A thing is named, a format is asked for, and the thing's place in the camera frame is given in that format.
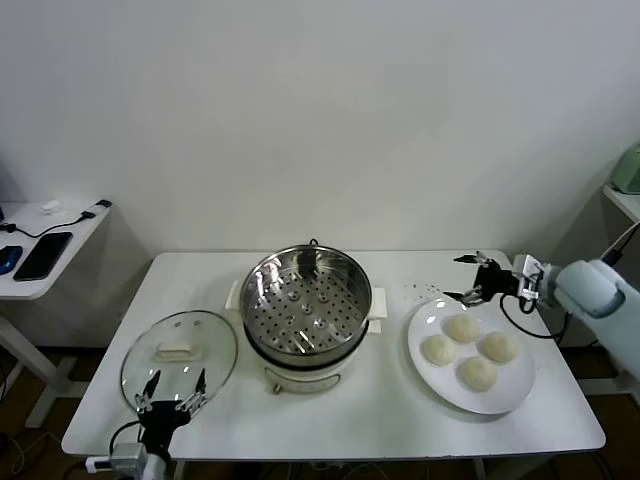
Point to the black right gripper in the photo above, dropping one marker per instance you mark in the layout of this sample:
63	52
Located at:
495	282

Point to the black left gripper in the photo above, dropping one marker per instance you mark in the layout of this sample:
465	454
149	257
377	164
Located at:
162	417

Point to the white steamed baozi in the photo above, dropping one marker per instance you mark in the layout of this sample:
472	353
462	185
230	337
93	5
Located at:
497	346
462	328
439	349
478	372

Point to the round glass pot lid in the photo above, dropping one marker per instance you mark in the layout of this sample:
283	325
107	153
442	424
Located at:
200	340

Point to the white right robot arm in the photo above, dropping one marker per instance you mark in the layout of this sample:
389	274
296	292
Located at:
590	290

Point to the perforated steel steamer basket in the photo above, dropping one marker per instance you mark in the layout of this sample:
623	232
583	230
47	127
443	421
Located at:
305	305

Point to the white round plate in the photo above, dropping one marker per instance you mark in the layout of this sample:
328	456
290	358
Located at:
440	385

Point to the white electric cooker base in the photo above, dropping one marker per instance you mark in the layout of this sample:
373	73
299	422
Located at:
300	375

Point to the white desk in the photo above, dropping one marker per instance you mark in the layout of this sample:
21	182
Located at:
625	200

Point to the white side table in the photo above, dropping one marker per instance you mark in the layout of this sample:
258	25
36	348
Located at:
85	231

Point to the black smartphone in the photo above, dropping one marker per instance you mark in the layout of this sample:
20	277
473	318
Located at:
42	256

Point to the pale green appliance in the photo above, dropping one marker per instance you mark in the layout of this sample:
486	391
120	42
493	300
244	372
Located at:
629	170

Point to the small black adapter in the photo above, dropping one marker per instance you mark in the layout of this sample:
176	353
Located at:
103	203

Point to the blue computer mouse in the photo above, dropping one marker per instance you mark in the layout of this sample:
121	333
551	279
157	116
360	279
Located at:
9	259

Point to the small white case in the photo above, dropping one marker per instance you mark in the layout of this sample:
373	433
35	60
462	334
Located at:
51	207

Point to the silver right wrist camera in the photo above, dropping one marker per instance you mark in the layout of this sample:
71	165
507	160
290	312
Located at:
529	277

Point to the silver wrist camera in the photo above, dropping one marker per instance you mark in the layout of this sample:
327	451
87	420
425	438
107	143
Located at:
127	456
529	277

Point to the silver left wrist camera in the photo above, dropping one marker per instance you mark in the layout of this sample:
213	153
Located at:
127	456

